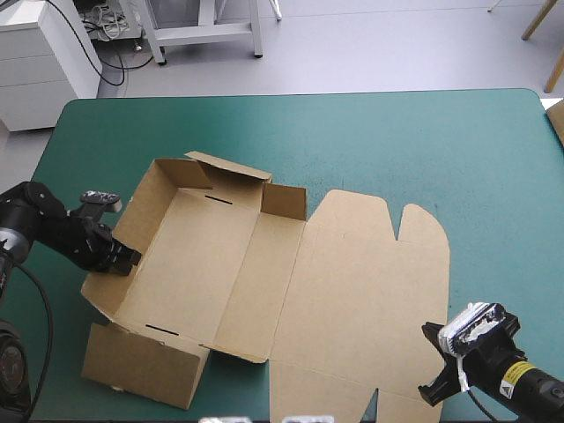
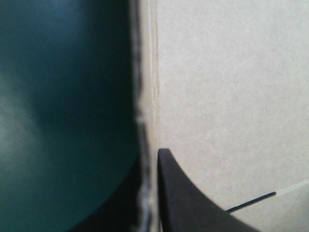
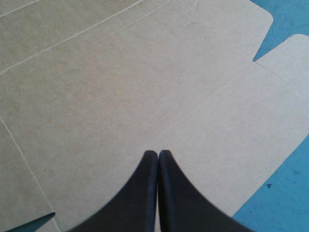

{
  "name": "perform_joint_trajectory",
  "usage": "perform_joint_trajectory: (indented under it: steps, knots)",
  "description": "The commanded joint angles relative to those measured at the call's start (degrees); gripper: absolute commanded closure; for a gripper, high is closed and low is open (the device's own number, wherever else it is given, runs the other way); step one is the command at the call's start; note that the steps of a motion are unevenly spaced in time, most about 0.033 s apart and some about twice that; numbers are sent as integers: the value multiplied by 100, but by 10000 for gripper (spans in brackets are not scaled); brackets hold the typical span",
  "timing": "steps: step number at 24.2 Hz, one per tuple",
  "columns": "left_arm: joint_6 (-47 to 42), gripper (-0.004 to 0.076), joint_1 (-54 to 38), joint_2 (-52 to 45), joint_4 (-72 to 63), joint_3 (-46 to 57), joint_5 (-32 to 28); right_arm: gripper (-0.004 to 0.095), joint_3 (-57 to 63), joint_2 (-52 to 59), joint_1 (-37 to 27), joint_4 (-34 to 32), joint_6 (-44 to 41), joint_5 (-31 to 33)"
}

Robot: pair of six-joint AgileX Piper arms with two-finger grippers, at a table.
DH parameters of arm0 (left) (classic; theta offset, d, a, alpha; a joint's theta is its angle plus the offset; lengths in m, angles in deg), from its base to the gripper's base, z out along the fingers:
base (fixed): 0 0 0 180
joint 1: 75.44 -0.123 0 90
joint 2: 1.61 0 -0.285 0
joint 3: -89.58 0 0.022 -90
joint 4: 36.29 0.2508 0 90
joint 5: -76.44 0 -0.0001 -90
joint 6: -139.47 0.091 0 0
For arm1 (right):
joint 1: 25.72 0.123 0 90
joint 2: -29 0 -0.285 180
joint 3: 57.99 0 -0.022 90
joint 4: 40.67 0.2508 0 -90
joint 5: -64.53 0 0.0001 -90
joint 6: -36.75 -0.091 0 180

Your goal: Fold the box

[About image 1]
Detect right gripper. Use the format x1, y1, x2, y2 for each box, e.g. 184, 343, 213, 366
417, 309, 529, 408

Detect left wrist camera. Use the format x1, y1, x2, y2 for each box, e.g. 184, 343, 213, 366
79, 189, 122, 214

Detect black floor cable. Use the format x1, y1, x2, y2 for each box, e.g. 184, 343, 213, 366
47, 0, 153, 88

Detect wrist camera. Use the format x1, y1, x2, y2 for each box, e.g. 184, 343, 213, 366
79, 189, 122, 214
437, 301, 508, 359

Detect white cable bundle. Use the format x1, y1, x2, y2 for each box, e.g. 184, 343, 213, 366
80, 6, 130, 41

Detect brown cardboard box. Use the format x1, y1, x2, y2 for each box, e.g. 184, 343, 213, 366
79, 150, 452, 423

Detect wooden chair legs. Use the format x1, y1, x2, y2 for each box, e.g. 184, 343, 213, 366
521, 0, 564, 94

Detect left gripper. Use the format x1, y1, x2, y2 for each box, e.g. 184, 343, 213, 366
51, 210, 143, 278

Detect white metal rack frame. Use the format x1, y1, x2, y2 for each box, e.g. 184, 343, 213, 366
144, 0, 284, 68

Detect loose cardboard sheet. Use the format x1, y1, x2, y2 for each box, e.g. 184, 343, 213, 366
545, 98, 564, 147

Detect white drawer cabinet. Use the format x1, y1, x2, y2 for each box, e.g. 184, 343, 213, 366
0, 0, 100, 133

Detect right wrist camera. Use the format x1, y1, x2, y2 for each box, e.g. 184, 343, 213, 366
437, 301, 508, 359

